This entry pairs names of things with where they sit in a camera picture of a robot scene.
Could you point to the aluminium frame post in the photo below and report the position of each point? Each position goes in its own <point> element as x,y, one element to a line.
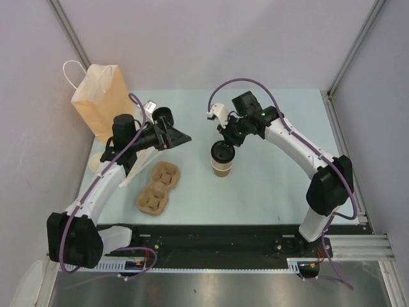
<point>357,44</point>
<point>69,31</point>

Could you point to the brown pulp cup carrier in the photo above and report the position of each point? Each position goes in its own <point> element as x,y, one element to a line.
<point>153,198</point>

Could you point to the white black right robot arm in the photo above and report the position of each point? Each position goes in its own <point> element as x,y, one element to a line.
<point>331,177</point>

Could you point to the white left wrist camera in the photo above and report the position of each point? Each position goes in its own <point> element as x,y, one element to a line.
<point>149,109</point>

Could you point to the brown paper coffee cup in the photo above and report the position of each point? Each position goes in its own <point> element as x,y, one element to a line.
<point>221,169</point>

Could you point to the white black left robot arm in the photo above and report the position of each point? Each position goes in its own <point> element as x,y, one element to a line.
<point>73,237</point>

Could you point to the black plastic cup lid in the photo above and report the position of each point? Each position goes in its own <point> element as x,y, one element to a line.
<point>221,155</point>

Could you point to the stack of black cup lids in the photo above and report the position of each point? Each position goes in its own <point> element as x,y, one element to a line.
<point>163,113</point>

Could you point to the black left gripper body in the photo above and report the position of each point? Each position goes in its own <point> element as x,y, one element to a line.
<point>161,138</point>

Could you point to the right aluminium frame post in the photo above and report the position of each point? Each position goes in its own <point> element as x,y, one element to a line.
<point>357,44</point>

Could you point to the left aluminium frame post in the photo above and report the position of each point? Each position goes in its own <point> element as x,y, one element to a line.
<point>69,31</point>

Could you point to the brown paper bag white handles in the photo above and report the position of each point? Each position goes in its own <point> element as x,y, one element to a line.
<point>100,97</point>

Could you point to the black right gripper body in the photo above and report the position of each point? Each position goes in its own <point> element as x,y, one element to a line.
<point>236,129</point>

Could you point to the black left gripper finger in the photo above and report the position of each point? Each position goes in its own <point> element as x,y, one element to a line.
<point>172,131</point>
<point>175,139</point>

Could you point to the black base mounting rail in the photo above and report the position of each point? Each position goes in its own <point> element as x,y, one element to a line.
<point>236,247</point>

